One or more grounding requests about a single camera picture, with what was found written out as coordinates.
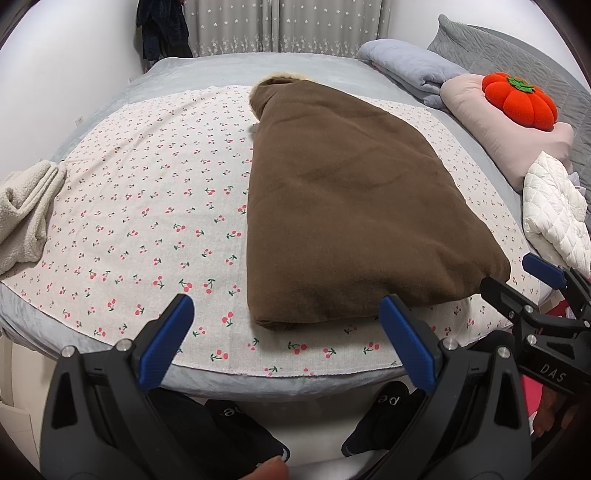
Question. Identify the light blue folded blanket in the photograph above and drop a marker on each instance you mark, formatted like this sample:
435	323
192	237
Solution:
406	62

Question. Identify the pink pillow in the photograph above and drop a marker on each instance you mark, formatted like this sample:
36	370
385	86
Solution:
485	124

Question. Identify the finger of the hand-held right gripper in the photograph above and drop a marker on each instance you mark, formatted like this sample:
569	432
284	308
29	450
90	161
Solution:
508	300
545	272

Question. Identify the grey star-print curtain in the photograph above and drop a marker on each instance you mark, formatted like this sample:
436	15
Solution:
332	25
231	27

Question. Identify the brown coat with fur collar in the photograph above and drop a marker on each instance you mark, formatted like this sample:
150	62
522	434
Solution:
346	207

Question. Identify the person's left hand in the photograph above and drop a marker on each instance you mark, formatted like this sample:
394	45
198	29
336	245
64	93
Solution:
272	470

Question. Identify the dark hanging clothes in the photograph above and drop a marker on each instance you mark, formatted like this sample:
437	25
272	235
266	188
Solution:
161	32

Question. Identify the cherry print bed sheet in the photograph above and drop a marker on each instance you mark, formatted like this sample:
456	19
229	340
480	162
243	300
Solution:
138	207

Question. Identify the white fleece cloth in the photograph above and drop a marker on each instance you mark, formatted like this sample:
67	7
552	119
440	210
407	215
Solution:
23	207

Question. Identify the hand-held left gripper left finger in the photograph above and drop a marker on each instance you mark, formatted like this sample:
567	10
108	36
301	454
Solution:
168	341

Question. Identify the grey bed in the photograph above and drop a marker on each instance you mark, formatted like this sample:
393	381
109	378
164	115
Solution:
300	67

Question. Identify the black sock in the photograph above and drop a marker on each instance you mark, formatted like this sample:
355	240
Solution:
378	424
240	424

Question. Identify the orange pumpkin cushion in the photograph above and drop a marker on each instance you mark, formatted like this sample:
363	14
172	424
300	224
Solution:
521	106

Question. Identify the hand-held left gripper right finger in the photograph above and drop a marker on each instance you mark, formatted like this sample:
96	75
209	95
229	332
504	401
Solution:
406	346

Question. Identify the red fabric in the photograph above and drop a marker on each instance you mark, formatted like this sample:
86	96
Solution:
531	392

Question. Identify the person's right hand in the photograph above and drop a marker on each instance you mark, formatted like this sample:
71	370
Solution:
554	410

